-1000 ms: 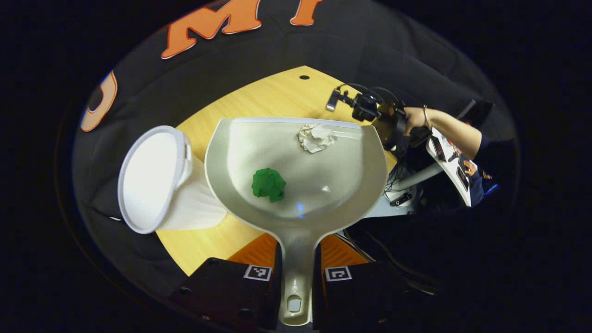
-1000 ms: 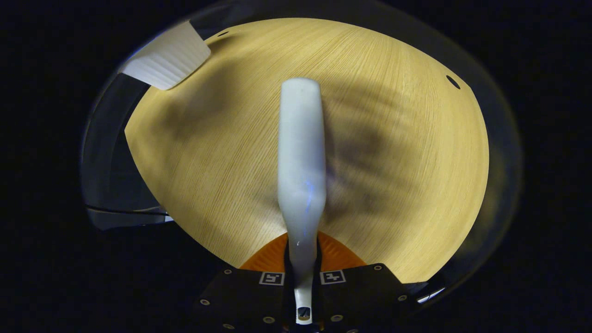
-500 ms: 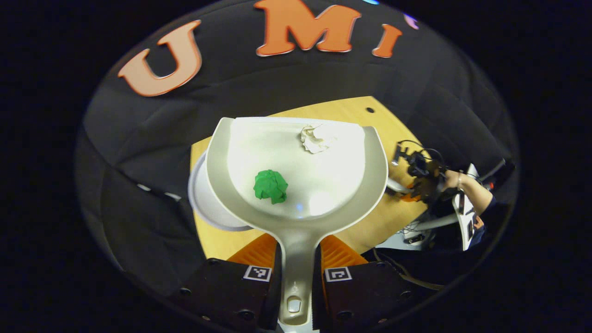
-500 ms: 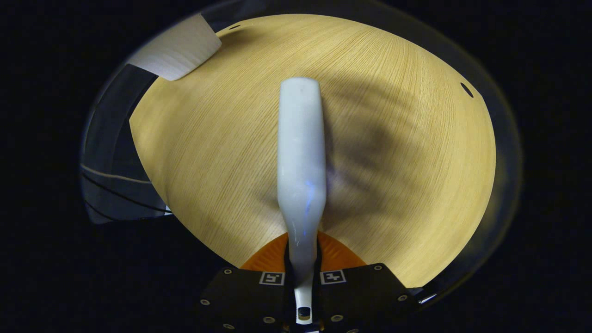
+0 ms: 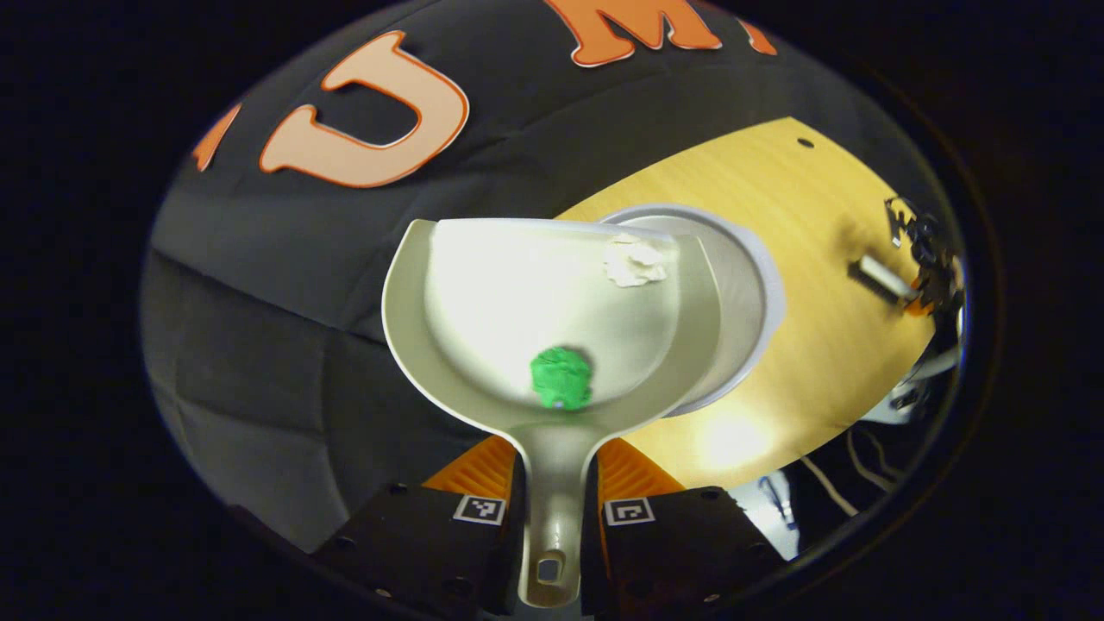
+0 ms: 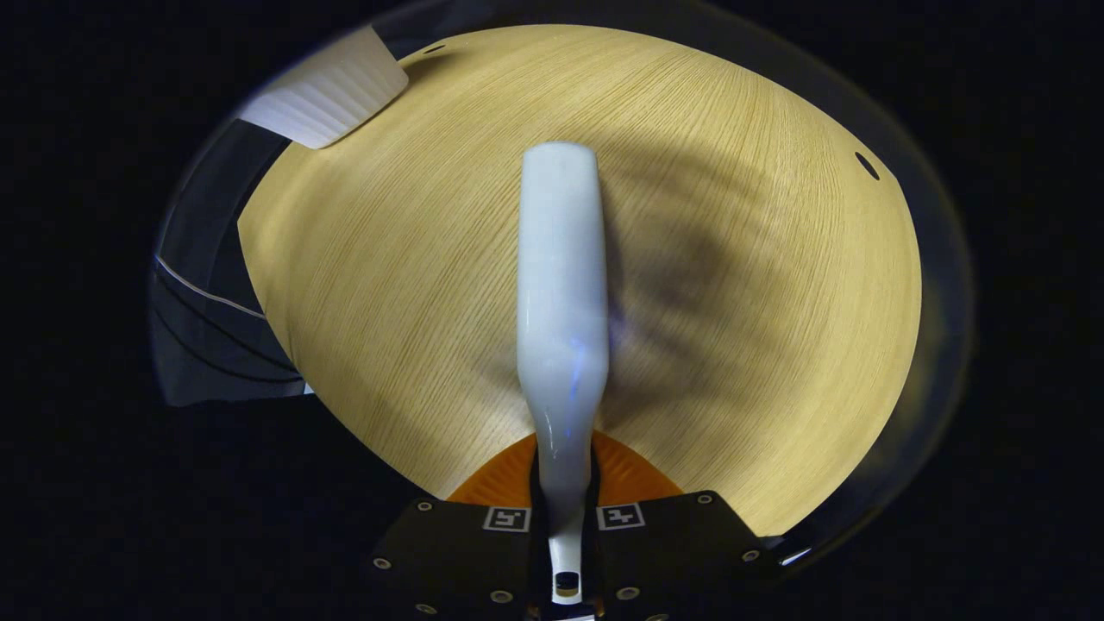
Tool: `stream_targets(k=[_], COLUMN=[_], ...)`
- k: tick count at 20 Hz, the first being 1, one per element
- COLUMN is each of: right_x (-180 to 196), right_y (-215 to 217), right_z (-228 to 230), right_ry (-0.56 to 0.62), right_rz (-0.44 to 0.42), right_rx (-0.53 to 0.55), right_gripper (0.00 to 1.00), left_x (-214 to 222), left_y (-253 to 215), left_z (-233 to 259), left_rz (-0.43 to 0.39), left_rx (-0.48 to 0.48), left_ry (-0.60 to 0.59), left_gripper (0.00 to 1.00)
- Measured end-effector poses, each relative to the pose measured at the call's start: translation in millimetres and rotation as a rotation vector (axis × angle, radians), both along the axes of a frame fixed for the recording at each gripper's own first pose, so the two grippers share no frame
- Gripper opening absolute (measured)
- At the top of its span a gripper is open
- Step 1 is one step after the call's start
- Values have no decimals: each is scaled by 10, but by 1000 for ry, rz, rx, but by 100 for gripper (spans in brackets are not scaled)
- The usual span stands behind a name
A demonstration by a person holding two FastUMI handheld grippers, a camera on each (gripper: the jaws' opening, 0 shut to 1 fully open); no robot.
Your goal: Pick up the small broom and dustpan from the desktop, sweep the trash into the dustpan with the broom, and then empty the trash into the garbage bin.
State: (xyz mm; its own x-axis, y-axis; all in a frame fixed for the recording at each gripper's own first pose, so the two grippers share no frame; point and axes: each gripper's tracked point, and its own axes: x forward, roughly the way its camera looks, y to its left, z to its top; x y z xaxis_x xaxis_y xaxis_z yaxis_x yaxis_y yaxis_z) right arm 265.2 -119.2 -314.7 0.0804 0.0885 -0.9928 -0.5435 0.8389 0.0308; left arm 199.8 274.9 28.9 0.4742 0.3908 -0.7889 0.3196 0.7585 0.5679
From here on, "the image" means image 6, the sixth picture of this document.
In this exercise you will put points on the small white broom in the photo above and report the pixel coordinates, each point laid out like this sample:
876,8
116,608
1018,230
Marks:
561,285

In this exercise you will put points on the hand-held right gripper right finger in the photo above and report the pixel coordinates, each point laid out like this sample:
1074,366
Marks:
673,552

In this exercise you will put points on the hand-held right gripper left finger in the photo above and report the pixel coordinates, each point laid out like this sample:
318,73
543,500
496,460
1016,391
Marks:
466,561

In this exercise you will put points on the white ribbed garbage bin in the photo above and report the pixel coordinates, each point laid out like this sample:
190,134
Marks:
332,90

